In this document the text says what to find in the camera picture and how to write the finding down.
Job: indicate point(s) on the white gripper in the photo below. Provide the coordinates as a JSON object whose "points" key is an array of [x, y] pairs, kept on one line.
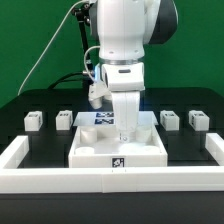
{"points": [[124, 82]]}

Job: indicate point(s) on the white square tabletop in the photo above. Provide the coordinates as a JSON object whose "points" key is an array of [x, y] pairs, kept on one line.
{"points": [[101, 147]]}

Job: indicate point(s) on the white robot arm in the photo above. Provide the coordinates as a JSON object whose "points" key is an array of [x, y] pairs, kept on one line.
{"points": [[123, 27]]}

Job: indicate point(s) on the white marker sheet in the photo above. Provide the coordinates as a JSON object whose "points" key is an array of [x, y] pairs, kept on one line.
{"points": [[107, 118]]}

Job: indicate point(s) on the white U-shaped fence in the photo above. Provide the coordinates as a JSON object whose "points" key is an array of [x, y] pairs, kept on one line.
{"points": [[14, 180]]}

